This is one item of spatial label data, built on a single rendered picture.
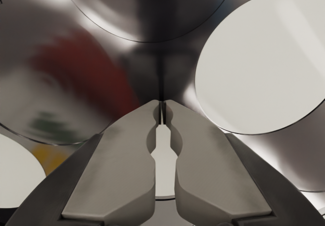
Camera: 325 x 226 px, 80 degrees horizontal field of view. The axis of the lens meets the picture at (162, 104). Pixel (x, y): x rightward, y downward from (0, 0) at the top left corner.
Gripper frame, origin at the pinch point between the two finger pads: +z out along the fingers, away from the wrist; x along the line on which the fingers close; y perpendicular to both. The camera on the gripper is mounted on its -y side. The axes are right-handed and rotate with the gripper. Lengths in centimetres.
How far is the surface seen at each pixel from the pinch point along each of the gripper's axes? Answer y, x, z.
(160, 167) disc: 7.1, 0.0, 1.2
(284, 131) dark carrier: 3.2, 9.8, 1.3
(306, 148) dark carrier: 5.1, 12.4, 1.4
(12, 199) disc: 11.1, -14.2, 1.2
